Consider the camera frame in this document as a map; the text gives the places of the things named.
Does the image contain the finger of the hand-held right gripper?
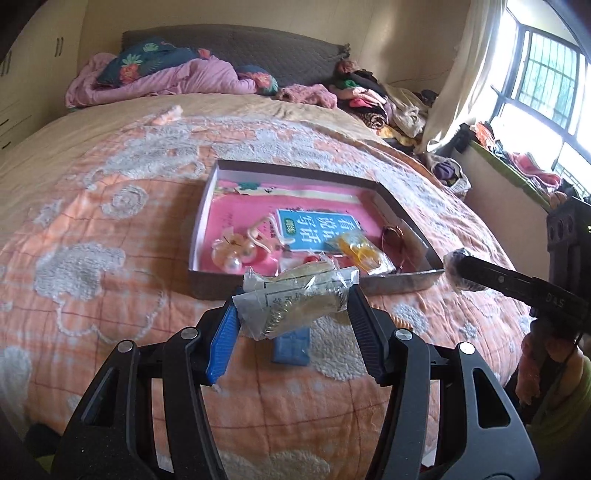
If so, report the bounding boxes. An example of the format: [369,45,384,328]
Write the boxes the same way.
[457,254,550,310]

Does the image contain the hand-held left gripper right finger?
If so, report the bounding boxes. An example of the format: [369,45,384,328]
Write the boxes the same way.
[346,286,541,480]

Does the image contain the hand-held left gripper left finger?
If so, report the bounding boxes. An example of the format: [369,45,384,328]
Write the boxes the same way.
[58,295,243,480]

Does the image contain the dark shallow cardboard box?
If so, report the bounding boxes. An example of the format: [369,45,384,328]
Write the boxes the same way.
[188,159,446,301]

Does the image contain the bagged gold bracelet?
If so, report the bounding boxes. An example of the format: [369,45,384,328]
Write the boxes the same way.
[231,263,361,342]

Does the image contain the bagged yellow hoop earrings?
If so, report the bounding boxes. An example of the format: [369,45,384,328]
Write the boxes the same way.
[335,231,398,278]

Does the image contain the peach hair clip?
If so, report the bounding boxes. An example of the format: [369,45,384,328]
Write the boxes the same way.
[211,233,245,259]

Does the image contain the person's right hand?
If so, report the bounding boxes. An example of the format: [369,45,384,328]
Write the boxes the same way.
[517,320,583,407]

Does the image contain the small blue box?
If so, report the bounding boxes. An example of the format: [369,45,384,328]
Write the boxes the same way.
[271,325,311,367]

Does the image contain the orange and pink clothes heap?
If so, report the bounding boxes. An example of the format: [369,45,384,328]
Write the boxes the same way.
[471,121,568,204]

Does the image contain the basket of clothes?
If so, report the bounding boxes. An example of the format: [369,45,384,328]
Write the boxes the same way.
[427,154,472,192]

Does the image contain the pink book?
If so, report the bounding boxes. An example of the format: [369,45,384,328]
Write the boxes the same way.
[203,178,384,273]

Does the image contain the orange checked tufted blanket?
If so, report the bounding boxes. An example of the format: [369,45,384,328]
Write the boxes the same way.
[0,115,536,480]

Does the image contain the green fleece cloth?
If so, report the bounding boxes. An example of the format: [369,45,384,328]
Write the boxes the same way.
[531,355,591,462]

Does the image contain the window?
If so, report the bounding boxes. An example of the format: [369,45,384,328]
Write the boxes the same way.
[489,0,591,185]

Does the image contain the cream curtain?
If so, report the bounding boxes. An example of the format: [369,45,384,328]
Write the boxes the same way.
[418,0,518,155]

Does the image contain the pile of clothes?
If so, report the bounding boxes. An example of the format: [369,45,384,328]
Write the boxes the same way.
[335,59,439,153]

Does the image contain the pink fluffy garment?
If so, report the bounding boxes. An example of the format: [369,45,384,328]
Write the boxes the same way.
[276,83,338,109]

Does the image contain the tan bed sheet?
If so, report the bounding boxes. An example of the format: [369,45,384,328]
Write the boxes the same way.
[0,92,384,185]

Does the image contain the small dark floral pillow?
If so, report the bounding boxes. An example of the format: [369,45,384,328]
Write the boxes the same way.
[236,65,280,95]

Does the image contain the pink quilt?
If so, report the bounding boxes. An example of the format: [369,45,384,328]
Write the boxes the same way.
[65,52,257,109]

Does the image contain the grey padded headboard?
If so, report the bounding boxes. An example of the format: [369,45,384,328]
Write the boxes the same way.
[121,28,352,86]

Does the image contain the large dark floral pillow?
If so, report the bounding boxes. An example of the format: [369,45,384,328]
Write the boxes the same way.
[97,38,199,86]

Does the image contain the cream wardrobe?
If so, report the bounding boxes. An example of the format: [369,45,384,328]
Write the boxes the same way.
[0,0,86,153]

